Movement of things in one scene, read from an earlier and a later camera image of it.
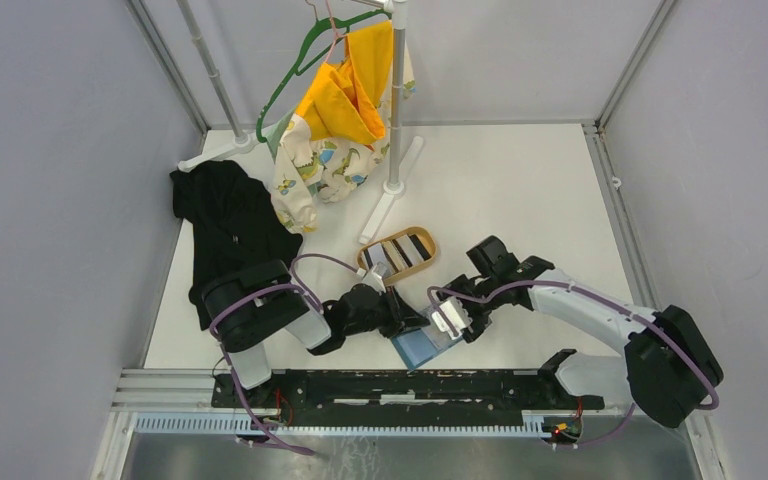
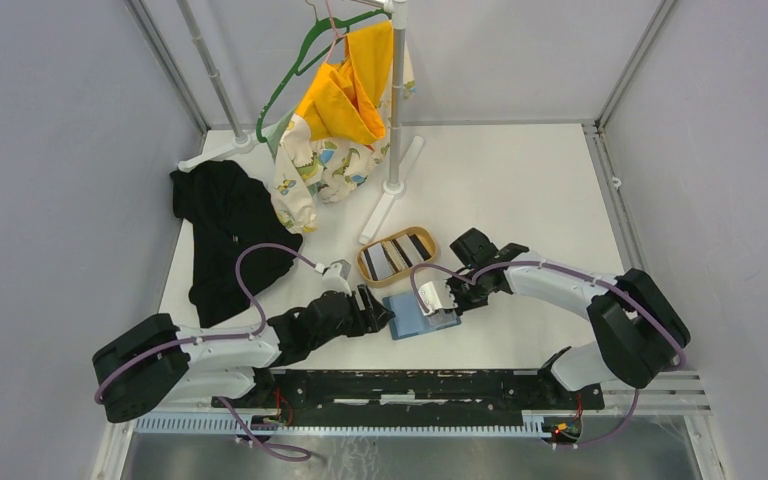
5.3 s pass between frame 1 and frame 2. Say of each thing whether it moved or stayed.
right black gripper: moved
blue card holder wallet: moved
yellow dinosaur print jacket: stayed
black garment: stayed
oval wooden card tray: stayed
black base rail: stayed
